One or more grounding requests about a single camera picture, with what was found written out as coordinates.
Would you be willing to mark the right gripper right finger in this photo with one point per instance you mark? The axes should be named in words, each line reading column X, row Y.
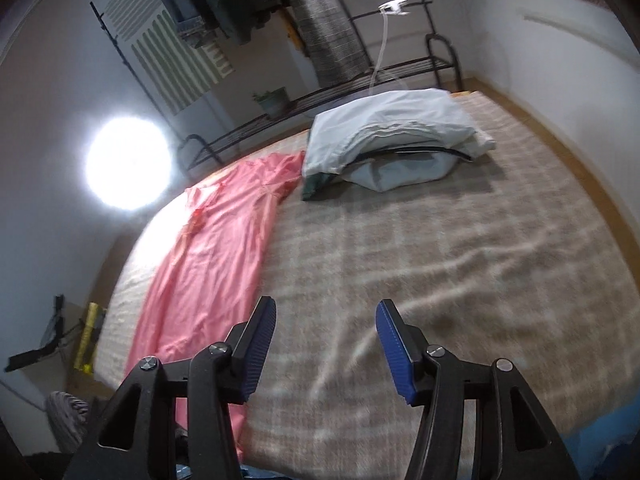
column 514, row 436

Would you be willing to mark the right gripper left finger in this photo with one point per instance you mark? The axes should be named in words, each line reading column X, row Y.
column 135, row 436

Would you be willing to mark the pink t-shirt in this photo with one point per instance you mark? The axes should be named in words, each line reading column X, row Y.
column 208, row 280

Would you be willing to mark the black metal clothes rack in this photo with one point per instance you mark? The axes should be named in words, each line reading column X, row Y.
column 256, row 63

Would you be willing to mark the yellow tape object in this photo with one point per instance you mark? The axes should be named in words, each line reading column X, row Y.
column 86, row 348

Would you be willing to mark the plaid bed blanket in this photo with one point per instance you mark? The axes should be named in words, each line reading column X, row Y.
column 504, row 258

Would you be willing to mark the grey folded garment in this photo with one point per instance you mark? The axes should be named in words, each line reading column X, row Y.
column 386, row 173

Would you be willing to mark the dark green folded garment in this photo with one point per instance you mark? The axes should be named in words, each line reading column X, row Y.
column 313, row 185

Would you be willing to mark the white folded garment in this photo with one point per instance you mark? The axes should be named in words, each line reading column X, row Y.
column 392, row 119

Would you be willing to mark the potted plant grey pot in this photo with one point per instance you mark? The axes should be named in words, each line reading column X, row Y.
column 274, row 103

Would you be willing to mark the striped green white cloth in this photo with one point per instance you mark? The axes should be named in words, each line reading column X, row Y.
column 180, row 74

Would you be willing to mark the yellow hanging garment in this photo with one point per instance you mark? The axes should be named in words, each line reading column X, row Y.
column 293, row 33

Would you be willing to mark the hanging grey plaid coat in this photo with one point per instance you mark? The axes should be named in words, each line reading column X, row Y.
column 331, row 41

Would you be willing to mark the white clip lamp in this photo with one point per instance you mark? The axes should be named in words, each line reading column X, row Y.
column 393, row 7

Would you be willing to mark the bright ring light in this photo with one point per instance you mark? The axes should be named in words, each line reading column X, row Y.
column 129, row 163

